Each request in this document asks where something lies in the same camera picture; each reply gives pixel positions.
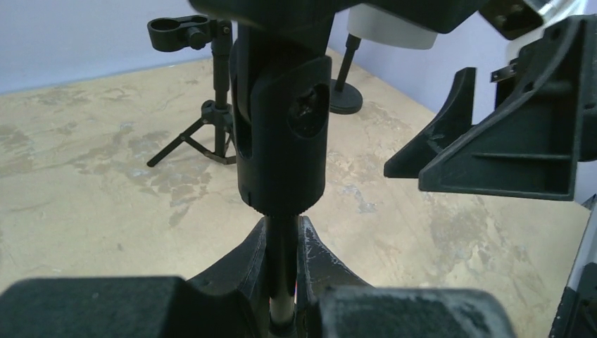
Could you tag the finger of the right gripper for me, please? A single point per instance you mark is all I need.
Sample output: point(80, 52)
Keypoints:
point(453, 120)

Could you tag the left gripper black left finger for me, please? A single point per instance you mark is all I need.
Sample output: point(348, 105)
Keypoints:
point(234, 292)

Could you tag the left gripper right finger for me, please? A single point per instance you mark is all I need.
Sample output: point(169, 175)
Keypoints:
point(317, 269)

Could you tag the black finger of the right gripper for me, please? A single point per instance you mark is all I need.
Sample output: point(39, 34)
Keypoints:
point(543, 125)

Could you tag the black round-base stand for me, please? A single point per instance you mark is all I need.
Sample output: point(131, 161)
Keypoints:
point(280, 76)
point(345, 99)

